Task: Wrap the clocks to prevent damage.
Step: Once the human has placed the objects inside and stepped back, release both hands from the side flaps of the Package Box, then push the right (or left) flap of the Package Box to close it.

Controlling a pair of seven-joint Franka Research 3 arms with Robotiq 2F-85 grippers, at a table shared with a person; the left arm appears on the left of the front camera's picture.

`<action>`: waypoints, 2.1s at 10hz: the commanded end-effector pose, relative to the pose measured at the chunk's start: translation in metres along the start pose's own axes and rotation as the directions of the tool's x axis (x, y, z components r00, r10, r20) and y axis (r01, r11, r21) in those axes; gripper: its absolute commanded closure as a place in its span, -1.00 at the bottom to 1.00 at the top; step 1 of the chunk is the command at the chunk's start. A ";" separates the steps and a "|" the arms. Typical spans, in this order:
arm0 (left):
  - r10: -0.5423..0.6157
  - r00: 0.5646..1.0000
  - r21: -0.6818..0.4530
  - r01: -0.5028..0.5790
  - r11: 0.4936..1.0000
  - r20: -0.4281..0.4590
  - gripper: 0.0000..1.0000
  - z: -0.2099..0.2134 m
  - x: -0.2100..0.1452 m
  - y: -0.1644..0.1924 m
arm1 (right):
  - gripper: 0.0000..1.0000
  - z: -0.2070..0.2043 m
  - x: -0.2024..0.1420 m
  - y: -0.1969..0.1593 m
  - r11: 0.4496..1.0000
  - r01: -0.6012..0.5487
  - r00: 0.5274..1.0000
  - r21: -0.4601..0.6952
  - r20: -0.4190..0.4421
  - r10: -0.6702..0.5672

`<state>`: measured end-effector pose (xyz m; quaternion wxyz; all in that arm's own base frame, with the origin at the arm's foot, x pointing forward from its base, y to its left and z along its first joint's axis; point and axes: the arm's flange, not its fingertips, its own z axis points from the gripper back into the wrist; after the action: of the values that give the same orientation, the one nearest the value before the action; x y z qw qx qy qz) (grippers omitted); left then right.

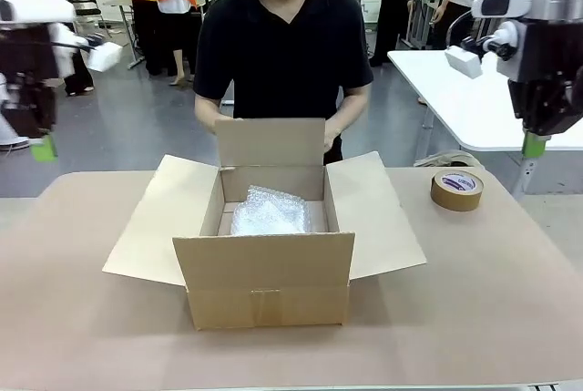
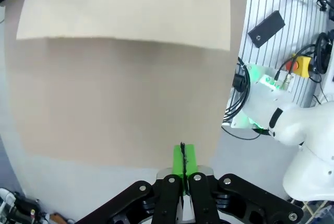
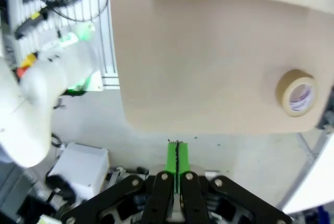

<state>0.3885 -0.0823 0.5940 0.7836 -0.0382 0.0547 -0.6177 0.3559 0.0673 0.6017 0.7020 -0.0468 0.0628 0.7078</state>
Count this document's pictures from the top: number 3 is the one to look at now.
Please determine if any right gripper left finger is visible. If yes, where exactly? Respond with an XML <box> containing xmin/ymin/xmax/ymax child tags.
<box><xmin>61</xmin><ymin>142</ymin><xmax>178</xmax><ymax>224</ymax></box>

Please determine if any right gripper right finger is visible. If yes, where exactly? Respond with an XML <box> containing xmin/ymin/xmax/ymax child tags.
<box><xmin>178</xmin><ymin>142</ymin><xmax>293</xmax><ymax>224</ymax></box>

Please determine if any brown packing tape roll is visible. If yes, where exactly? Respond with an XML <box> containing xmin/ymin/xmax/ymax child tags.
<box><xmin>275</xmin><ymin>69</ymin><xmax>319</xmax><ymax>117</ymax></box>

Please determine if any white plastic box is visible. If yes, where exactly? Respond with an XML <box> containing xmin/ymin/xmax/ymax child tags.
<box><xmin>48</xmin><ymin>142</ymin><xmax>110</xmax><ymax>196</ymax></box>

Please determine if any black connector plug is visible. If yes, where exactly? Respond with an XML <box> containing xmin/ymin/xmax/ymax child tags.
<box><xmin>45</xmin><ymin>174</ymin><xmax>76</xmax><ymax>204</ymax></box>

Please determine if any white side table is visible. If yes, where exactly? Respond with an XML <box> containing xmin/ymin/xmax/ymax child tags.
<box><xmin>281</xmin><ymin>127</ymin><xmax>334</xmax><ymax>216</ymax></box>

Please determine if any red yellow emergency stop button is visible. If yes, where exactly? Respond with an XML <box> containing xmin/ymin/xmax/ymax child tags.
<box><xmin>17</xmin><ymin>53</ymin><xmax>39</xmax><ymax>78</ymax></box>

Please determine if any grey finned control box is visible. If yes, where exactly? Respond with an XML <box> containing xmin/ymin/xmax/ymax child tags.
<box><xmin>5</xmin><ymin>0</ymin><xmax>110</xmax><ymax>52</ymax></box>

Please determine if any aluminium frame profile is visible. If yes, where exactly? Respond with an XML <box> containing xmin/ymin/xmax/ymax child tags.
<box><xmin>100</xmin><ymin>0</ymin><xmax>121</xmax><ymax>91</ymax></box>

